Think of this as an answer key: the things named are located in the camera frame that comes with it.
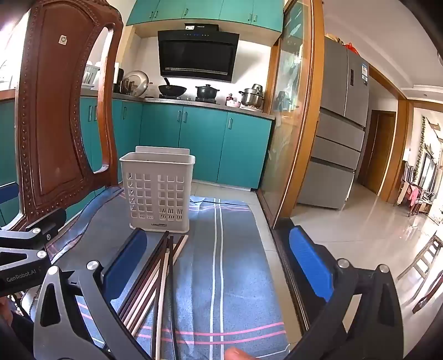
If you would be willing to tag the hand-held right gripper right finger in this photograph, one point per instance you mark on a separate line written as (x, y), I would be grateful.
(308, 263)

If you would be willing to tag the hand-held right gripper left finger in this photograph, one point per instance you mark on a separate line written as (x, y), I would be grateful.
(124, 258)

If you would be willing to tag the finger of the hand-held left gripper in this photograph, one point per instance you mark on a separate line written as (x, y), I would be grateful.
(48, 221)
(20, 258)

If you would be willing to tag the cream chopstick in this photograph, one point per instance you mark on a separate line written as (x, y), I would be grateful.
(162, 304)
(178, 249)
(145, 296)

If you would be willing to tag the white plastic utensil basket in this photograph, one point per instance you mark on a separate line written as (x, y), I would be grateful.
(157, 187)

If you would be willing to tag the person's right hand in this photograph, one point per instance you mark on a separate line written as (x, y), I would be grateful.
(237, 354)

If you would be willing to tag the blue striped tablecloth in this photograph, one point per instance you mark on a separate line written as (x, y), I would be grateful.
(235, 259)

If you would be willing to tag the carved wooden chair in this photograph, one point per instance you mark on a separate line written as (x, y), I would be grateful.
(52, 121)

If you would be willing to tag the wooden stool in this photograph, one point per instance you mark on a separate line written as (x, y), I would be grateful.
(427, 256)

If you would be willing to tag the clothes drying rack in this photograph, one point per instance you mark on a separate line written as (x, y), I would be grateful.
(413, 194)

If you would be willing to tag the brown wooden door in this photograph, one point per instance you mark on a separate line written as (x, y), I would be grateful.
(379, 152)

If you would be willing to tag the teal lower kitchen cabinets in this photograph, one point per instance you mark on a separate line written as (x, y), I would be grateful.
(242, 149)

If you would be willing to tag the teal kitchen cabinets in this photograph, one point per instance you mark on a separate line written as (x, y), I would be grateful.
(242, 149)
(207, 12)

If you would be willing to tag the wooden framed glass sliding door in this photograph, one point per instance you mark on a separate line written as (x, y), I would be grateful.
(290, 121)

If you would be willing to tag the grey refrigerator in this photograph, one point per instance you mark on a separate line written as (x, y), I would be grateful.
(342, 114)

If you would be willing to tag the white dish rack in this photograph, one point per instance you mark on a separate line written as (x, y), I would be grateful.
(90, 74)

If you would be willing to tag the black kettle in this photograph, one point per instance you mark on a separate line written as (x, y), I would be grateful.
(118, 80)

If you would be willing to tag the steel pan lid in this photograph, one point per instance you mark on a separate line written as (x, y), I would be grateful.
(136, 82)

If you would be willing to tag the black wok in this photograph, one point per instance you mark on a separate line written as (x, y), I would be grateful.
(173, 90)

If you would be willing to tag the stainless steel pot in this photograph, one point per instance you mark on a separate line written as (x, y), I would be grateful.
(252, 97)

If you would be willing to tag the pink bowl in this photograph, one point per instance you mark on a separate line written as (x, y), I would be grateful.
(233, 104)

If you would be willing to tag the black cooking pot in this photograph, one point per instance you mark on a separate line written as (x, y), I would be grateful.
(207, 92)

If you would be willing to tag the black range hood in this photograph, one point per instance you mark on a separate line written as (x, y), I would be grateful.
(197, 55)

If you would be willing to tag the teal upper kitchen cabinets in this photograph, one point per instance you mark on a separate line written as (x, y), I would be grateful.
(207, 12)

